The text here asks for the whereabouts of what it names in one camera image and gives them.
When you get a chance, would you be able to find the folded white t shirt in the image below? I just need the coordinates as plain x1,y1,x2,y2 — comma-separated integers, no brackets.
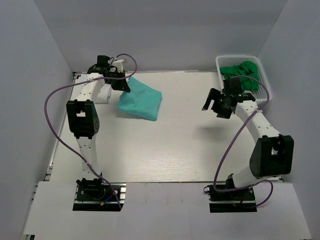
95,84,112,104

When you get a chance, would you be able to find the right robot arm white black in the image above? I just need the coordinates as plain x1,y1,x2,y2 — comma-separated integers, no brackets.
202,77,294,200

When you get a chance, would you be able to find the green t shirt in basket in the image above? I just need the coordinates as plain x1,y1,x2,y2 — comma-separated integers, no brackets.
219,61,259,92

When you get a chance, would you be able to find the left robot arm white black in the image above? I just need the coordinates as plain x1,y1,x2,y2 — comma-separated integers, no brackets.
66,55,131,180

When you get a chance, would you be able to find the teal t shirt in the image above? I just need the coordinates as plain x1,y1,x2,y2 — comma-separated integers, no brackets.
116,77,163,122

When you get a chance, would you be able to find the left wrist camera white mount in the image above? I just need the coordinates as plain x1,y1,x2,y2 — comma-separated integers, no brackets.
110,59,126,73

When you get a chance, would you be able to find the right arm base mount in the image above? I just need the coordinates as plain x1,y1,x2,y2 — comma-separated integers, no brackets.
203,185,257,213

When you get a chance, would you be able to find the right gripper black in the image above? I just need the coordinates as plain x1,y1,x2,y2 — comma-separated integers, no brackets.
202,88,233,119

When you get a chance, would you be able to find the white plastic basket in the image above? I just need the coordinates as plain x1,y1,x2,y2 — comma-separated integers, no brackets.
215,54,273,104

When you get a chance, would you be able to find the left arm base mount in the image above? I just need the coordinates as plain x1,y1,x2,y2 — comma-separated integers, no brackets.
72,178,127,212

